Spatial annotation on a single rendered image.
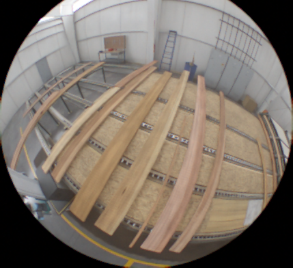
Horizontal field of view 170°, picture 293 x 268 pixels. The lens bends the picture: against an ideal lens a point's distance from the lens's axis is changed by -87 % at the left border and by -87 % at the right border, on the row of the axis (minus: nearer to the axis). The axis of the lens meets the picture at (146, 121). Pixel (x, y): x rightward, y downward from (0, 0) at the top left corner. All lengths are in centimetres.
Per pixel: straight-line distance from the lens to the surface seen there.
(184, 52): 569
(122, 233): 224
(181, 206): 122
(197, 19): 577
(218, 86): 561
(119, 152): 122
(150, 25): 514
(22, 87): 977
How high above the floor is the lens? 199
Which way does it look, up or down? 51 degrees down
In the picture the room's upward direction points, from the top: 5 degrees clockwise
